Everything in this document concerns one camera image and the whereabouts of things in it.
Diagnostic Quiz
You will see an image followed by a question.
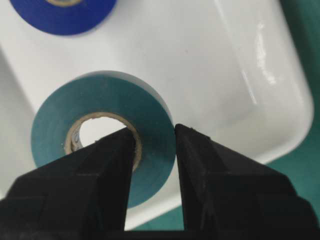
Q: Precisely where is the white plastic tray case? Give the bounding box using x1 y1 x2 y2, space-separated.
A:
0 0 315 232

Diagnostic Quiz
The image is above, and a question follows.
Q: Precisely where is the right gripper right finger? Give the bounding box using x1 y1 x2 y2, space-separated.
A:
174 124 320 240

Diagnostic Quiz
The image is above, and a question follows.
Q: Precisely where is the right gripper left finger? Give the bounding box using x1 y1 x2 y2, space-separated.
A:
0 128 136 240

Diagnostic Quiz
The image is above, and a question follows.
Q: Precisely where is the blue tape roll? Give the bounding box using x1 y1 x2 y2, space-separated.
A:
10 0 116 36

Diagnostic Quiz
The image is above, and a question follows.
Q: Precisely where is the green tape roll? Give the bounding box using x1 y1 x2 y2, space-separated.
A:
31 71 176 208

